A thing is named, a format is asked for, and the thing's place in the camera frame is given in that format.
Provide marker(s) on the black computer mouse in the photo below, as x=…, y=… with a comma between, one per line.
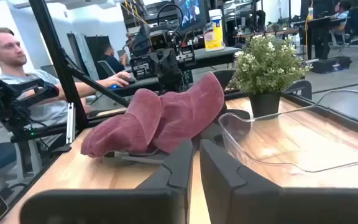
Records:
x=131, y=81

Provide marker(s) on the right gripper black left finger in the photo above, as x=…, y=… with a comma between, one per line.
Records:
x=154, y=205

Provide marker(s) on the person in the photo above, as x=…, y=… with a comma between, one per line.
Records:
x=112, y=60
x=14, y=81
x=342, y=14

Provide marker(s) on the black aluminium frame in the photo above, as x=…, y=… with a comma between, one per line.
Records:
x=57, y=62

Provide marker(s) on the black equipment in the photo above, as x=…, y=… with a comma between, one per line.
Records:
x=8, y=102

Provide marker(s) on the black keyboard desk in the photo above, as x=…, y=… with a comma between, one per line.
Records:
x=145, y=84

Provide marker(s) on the artificial plant in black pot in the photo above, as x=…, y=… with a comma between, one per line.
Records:
x=266, y=65

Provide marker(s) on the dark grey desk top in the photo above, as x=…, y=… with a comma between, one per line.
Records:
x=216, y=54

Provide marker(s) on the clear plastic bin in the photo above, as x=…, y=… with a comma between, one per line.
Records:
x=291, y=149

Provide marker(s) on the computer monitor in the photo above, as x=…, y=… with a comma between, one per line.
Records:
x=191, y=12

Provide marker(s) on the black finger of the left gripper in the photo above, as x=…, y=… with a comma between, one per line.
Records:
x=159, y=73
x=175, y=73

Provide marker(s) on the yellow wipes canister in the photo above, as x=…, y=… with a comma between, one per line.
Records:
x=213, y=31

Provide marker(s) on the black floor case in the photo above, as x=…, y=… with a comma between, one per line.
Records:
x=331, y=64

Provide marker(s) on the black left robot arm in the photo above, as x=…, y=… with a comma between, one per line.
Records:
x=141, y=40

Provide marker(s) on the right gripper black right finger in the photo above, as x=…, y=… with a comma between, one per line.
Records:
x=259, y=205

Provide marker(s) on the black office desk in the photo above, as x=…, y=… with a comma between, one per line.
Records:
x=319, y=28

